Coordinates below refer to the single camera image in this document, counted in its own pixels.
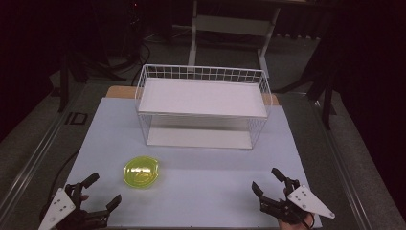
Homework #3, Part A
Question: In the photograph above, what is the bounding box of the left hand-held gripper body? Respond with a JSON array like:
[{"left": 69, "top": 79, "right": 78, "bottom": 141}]
[{"left": 37, "top": 182, "right": 111, "bottom": 230}]

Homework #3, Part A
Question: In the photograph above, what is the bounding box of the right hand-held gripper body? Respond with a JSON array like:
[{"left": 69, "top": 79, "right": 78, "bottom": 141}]
[{"left": 259, "top": 178, "right": 336, "bottom": 224}]

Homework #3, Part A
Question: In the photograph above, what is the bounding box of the yellow-green plate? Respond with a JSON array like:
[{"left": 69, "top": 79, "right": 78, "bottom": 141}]
[{"left": 123, "top": 155, "right": 161, "bottom": 190}]

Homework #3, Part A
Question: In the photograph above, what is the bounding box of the white wire shelf rack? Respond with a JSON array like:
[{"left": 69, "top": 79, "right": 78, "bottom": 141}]
[{"left": 134, "top": 63, "right": 274, "bottom": 151}]

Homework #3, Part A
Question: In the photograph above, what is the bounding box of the person's right hand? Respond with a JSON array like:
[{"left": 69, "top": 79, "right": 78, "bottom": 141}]
[{"left": 278, "top": 212, "right": 316, "bottom": 230}]

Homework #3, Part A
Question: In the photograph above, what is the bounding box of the white paper table cover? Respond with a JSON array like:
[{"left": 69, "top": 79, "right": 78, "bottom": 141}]
[{"left": 62, "top": 96, "right": 324, "bottom": 230}]

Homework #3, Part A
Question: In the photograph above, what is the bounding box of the black metal stand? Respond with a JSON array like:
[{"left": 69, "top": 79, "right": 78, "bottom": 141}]
[
  {"left": 274, "top": 47, "right": 339, "bottom": 131},
  {"left": 56, "top": 47, "right": 90, "bottom": 113}
]

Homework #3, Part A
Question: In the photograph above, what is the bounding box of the black cable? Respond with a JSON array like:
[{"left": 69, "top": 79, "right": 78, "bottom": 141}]
[{"left": 47, "top": 149, "right": 80, "bottom": 205}]

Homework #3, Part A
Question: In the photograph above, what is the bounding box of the white metal desk frame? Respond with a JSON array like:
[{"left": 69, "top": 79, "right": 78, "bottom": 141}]
[{"left": 187, "top": 0, "right": 282, "bottom": 78}]

